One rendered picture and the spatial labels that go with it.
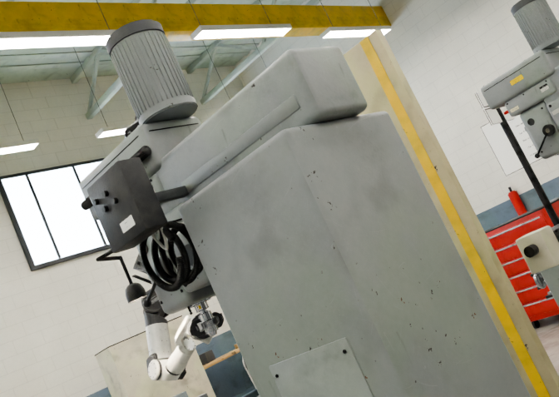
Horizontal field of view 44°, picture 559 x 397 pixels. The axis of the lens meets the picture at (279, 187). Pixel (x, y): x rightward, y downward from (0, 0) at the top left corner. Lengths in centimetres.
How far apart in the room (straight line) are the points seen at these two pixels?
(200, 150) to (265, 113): 30
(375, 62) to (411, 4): 842
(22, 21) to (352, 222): 635
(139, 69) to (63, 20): 570
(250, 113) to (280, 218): 34
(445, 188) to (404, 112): 45
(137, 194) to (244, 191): 32
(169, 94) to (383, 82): 179
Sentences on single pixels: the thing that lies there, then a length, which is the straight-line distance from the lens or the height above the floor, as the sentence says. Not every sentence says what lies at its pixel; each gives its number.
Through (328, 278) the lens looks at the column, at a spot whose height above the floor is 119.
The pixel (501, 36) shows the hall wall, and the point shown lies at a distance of 1147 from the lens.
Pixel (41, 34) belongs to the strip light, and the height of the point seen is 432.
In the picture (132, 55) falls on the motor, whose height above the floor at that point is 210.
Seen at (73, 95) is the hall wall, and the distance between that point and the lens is 1234.
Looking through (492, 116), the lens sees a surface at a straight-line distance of 604.
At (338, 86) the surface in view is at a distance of 183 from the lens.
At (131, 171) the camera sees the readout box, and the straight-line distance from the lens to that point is 195.
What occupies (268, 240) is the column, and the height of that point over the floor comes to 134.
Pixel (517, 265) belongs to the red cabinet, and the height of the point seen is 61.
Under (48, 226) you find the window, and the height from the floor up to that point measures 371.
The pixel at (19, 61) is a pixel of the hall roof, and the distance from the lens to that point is 1139.
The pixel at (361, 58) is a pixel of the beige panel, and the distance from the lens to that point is 388.
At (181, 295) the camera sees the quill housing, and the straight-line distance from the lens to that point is 230.
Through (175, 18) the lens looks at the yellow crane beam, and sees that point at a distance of 889.
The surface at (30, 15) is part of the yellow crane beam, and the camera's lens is 782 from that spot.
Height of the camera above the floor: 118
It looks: 9 degrees up
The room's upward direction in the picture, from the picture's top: 25 degrees counter-clockwise
